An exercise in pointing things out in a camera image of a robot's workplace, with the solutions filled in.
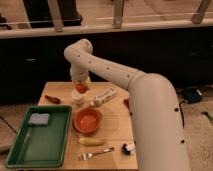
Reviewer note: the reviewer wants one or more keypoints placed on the blue power adapter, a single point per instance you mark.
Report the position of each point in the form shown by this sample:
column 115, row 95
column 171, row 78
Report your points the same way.
column 192, row 95

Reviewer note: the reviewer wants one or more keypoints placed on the white paper cup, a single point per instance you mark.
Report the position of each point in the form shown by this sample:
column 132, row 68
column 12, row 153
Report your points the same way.
column 77, row 97

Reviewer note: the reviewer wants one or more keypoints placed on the white black dish brush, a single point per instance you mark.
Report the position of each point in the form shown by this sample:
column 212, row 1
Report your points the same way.
column 128, row 149

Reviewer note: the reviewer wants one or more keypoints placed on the orange bowl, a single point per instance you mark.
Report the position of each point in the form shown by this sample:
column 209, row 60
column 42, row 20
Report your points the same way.
column 87, row 120

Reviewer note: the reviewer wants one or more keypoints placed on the green plastic tray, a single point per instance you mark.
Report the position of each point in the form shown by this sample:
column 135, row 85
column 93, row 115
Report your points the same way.
column 38, row 146

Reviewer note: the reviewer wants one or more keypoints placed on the brown dried spice cluster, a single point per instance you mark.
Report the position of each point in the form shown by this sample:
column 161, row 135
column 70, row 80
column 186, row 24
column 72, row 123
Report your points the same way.
column 126, row 102

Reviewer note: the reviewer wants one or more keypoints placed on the white plastic bottle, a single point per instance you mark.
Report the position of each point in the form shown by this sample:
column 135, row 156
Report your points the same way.
column 103, row 97

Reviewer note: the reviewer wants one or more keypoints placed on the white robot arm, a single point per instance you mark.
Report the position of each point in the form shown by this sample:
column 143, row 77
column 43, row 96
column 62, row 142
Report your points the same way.
column 155, row 113

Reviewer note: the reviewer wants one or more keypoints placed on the blue grey sponge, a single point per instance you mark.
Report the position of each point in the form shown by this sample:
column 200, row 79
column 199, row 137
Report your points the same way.
column 39, row 119

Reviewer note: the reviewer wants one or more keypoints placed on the silver metal fork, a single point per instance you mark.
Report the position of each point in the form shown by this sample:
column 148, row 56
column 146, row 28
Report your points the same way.
column 87, row 156

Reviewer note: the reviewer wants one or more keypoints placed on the small red apple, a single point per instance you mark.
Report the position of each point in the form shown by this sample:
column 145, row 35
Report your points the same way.
column 81, row 88

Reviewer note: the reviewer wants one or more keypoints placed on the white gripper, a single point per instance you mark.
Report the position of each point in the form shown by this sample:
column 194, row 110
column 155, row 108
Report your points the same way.
column 79, row 74

